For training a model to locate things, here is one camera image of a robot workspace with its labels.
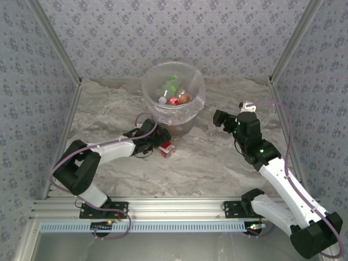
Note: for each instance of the metal base tray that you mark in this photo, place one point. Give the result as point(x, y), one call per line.
point(176, 247)

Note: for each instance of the clear plastic bag liner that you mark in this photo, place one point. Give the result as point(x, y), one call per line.
point(163, 114)

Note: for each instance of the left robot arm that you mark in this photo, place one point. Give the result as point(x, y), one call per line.
point(114, 150)

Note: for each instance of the orange cap plastic bottle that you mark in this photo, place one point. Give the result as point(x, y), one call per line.
point(185, 98)

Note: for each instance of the aluminium frame post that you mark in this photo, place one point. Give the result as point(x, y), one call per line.
point(55, 40)
point(295, 40)

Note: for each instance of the small circuit board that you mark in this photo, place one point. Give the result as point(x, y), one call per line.
point(100, 225)
point(255, 226)

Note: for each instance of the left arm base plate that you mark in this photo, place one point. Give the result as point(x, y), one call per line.
point(119, 210)

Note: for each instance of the red label plastic bottle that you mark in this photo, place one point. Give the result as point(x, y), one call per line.
point(173, 101)

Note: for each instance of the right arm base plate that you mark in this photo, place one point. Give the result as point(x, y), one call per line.
point(231, 209)

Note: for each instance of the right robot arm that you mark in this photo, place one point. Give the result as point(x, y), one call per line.
point(285, 185)

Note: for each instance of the orange red label bottle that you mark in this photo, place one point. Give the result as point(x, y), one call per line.
point(167, 149)

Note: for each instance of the clear plastic bin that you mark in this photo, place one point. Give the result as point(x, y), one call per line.
point(187, 127)

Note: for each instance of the aluminium mounting rail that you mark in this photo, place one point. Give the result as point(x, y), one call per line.
point(176, 206)

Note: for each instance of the green label plastic bottle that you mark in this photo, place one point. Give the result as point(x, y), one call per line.
point(171, 85)

